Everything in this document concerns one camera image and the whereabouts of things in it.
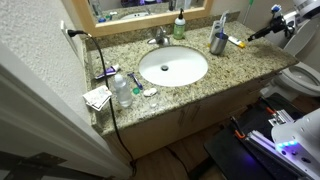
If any chrome sink faucet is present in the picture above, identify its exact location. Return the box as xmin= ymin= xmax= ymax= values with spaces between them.
xmin=147 ymin=26 xmax=170 ymax=46

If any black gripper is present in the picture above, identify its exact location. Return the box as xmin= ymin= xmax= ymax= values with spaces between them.
xmin=248 ymin=4 xmax=295 ymax=42

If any blue toothbrush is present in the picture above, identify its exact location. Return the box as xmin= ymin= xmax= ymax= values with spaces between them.
xmin=219 ymin=10 xmax=229 ymax=39

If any steel toothbrush cup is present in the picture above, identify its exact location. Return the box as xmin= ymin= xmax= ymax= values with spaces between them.
xmin=210 ymin=33 xmax=228 ymax=55

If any orange black clamp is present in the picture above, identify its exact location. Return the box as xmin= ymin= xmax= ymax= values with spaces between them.
xmin=230 ymin=116 xmax=246 ymax=139

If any white toilet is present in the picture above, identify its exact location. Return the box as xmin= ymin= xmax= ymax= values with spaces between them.
xmin=260 ymin=10 xmax=320 ymax=101

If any white wall outlet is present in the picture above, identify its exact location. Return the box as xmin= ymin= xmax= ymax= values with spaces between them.
xmin=60 ymin=20 xmax=78 ymax=55

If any green bottle cap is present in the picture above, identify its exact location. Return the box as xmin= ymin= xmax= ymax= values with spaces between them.
xmin=132 ymin=88 xmax=140 ymax=94

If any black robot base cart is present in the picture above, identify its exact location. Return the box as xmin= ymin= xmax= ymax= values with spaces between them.
xmin=204 ymin=94 xmax=310 ymax=180

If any blue razor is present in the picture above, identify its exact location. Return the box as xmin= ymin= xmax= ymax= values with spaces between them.
xmin=127 ymin=72 xmax=143 ymax=90

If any wood framed mirror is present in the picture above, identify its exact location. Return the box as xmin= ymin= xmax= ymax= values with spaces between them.
xmin=71 ymin=0 xmax=216 ymax=38

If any black power cable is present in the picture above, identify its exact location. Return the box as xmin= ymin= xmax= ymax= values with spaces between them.
xmin=67 ymin=29 xmax=138 ymax=178

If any clear plastic water bottle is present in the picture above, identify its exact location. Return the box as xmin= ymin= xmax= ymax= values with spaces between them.
xmin=114 ymin=74 xmax=133 ymax=108

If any white oval sink basin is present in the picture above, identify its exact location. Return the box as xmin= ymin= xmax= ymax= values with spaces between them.
xmin=139 ymin=46 xmax=208 ymax=87

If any beige vanity cabinet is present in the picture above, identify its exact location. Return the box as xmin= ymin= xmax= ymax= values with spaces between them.
xmin=99 ymin=78 xmax=268 ymax=162

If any white contact lens case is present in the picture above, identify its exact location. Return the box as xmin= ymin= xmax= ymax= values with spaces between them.
xmin=143 ymin=88 xmax=158 ymax=97

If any purple toothpaste tube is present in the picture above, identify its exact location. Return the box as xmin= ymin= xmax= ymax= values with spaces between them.
xmin=95 ymin=64 xmax=120 ymax=80

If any green soap pump bottle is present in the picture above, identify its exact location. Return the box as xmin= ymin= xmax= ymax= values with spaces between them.
xmin=173 ymin=9 xmax=186 ymax=40

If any white bottle with yellow lid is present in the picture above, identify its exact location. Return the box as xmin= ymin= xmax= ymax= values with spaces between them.
xmin=228 ymin=36 xmax=246 ymax=48

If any white door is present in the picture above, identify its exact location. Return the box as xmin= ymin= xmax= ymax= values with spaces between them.
xmin=0 ymin=41 xmax=133 ymax=180

